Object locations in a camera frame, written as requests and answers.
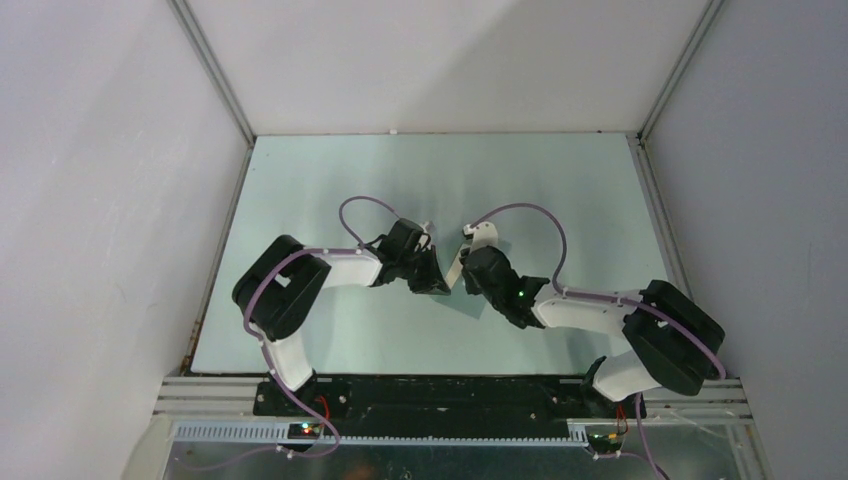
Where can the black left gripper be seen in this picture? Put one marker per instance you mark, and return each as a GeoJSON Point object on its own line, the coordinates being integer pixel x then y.
{"type": "Point", "coordinates": [432, 283]}

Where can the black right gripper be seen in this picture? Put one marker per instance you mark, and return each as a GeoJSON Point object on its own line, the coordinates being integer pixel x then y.
{"type": "Point", "coordinates": [471, 287]}

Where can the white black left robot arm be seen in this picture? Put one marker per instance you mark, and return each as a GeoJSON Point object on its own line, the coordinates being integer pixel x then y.
{"type": "Point", "coordinates": [276, 294]}

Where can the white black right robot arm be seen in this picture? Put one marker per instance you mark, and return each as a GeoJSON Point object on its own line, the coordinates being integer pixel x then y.
{"type": "Point", "coordinates": [673, 343]}

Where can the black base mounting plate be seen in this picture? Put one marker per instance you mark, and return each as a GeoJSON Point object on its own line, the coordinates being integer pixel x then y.
{"type": "Point", "coordinates": [456, 423]}

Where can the left controller board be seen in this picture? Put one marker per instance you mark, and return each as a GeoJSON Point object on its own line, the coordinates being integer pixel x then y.
{"type": "Point", "coordinates": [304, 431]}

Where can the controller board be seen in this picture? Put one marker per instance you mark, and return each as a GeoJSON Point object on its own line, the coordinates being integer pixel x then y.
{"type": "Point", "coordinates": [606, 444]}
{"type": "Point", "coordinates": [304, 431]}

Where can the right controller board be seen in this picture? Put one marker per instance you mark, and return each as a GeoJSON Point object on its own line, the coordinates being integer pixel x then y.
{"type": "Point", "coordinates": [606, 444]}

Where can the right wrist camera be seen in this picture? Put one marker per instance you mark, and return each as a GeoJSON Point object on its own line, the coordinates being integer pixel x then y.
{"type": "Point", "coordinates": [478, 236]}

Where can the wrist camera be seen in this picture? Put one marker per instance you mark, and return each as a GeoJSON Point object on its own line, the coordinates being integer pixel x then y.
{"type": "Point", "coordinates": [478, 236]}
{"type": "Point", "coordinates": [426, 228]}

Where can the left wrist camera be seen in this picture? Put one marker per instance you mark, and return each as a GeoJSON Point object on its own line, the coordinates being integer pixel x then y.
{"type": "Point", "coordinates": [426, 228]}

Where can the aluminium frame rail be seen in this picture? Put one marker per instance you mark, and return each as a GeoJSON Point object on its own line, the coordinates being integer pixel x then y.
{"type": "Point", "coordinates": [343, 397]}

